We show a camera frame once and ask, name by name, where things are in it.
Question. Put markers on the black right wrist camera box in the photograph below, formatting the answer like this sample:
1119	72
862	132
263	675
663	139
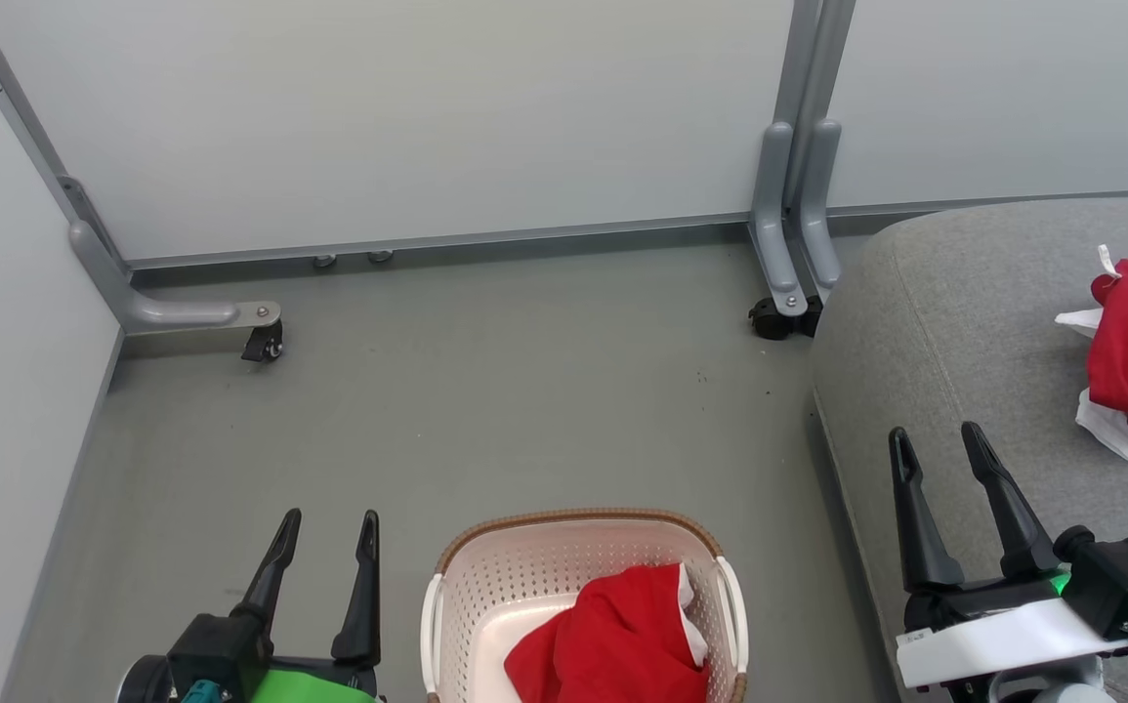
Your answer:
1125	581

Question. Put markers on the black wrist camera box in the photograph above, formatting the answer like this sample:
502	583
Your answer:
217	649
1125	581

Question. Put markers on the large black caster wheel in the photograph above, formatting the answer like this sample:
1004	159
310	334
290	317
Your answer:
773	320

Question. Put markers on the grey fabric sofa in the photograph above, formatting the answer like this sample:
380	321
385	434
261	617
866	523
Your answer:
964	312

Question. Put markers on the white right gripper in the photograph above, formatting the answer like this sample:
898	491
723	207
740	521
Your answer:
1003	640

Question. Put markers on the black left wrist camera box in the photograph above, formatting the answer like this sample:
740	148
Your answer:
217	649

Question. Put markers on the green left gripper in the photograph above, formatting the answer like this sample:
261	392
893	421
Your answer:
319	685

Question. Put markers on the white laundry basket brown rim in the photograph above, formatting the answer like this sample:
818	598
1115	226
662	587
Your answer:
524	586

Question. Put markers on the small black caster wheel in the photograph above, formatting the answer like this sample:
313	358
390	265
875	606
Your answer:
264	344

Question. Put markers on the grey double partition post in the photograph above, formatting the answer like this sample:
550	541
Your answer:
813	59

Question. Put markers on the grey corner partition post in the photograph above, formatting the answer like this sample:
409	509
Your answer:
19	98

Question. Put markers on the grey curved partition foot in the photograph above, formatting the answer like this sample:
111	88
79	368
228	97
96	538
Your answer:
817	215
771	225

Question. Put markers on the red garment with white trim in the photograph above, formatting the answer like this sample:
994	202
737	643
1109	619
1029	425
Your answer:
612	635

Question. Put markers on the long grey partition foot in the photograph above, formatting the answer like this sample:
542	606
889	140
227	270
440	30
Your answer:
183	314

